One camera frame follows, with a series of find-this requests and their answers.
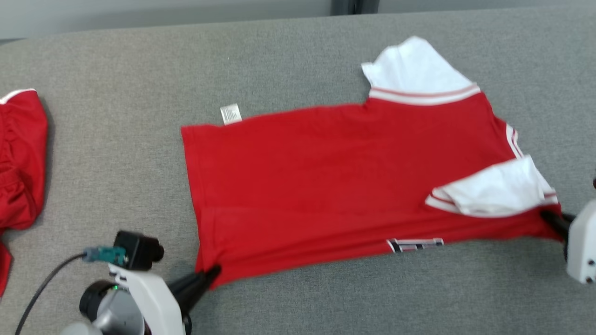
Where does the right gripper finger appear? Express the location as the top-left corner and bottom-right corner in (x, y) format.
(540, 210), (576, 243)

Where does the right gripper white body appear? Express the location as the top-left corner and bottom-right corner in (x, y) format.
(566, 199), (596, 285)

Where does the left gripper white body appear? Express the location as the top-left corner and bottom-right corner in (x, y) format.
(108, 263), (192, 335)

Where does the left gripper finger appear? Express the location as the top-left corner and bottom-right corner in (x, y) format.
(169, 265), (223, 317)

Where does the red white-sleeved Bulls jersey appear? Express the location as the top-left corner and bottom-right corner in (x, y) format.
(181, 36), (562, 292)

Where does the red garment with number print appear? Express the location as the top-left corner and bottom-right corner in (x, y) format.
(0, 88), (49, 298)

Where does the left cable with teal connector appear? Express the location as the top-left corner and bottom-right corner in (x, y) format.
(14, 246), (128, 335)

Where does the grey metal partition post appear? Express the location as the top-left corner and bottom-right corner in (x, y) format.
(330, 0), (380, 16)

